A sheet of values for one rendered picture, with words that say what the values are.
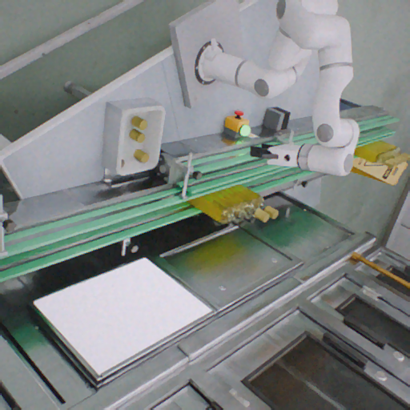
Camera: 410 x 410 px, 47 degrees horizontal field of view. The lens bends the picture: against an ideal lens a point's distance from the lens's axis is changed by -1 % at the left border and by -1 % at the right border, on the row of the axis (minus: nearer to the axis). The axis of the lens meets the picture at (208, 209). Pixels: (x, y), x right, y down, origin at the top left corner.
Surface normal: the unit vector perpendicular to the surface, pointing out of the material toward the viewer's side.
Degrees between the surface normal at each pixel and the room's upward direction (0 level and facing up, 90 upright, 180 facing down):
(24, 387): 90
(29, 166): 0
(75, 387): 90
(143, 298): 90
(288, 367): 90
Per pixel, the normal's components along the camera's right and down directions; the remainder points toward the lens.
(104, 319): 0.18, -0.86
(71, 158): 0.71, 0.44
